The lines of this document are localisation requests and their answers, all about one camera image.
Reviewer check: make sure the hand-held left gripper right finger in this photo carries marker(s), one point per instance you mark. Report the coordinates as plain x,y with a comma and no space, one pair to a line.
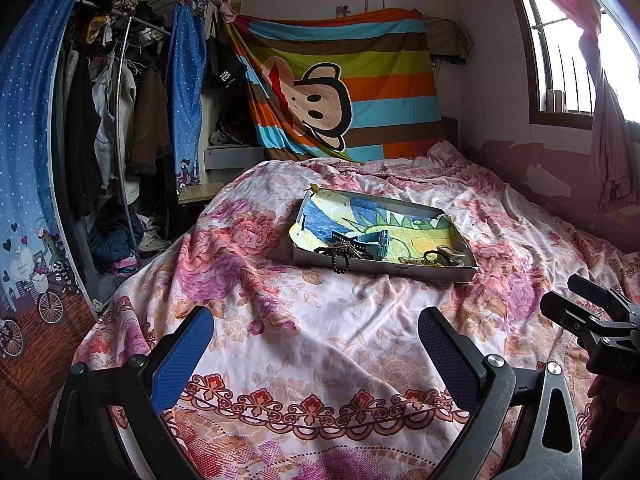
447,360

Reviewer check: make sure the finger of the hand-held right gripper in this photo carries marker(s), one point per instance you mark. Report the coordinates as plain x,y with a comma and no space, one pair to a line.
565,310
587,287

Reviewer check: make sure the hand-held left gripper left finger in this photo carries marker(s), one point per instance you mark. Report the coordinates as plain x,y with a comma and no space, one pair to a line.
182,360

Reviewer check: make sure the grey cardboard tray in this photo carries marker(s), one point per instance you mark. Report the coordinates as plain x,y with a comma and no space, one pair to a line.
400,270

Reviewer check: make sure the person's right hand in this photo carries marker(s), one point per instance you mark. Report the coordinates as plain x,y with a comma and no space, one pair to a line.
600,392

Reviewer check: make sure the floral bed sheet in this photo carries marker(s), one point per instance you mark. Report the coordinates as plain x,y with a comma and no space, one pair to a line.
325,335

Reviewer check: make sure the light blue wrist watch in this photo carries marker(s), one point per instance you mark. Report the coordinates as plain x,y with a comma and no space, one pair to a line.
385,245

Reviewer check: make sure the pile of clothes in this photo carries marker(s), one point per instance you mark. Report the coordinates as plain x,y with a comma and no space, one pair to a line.
115,240

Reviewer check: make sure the pink window curtain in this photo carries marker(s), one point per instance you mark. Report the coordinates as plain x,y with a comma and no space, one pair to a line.
607,135

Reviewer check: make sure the wooden board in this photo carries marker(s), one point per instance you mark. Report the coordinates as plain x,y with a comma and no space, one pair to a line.
200,193

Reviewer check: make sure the white bedside cabinet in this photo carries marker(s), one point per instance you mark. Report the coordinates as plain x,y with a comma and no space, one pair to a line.
230,160

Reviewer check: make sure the brown wooden headboard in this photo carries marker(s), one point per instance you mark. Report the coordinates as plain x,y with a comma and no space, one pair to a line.
450,130

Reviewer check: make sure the dark folded clothes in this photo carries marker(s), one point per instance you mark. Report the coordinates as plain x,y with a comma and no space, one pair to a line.
227,127

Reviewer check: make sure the curved metal wardrobe pole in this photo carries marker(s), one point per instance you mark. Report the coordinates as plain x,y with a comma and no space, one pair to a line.
118,125

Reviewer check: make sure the row of hanging clothes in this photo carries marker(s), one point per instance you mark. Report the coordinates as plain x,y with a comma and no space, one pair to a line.
145,110

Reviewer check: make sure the barred window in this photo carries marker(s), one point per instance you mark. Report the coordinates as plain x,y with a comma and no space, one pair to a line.
565,35

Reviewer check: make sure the blue dotted wardrobe curtain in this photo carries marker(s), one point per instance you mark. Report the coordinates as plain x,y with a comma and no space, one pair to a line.
187,85
30,135

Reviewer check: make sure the striped monkey print blanket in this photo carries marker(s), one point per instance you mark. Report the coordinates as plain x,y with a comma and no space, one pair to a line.
320,105

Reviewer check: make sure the black printed bag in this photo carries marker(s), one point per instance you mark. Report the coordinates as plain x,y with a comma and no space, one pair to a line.
225,75

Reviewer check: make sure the grey-brown cloth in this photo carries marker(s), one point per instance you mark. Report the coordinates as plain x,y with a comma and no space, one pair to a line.
445,35

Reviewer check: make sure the wall socket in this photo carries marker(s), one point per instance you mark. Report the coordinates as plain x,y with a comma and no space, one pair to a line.
344,9

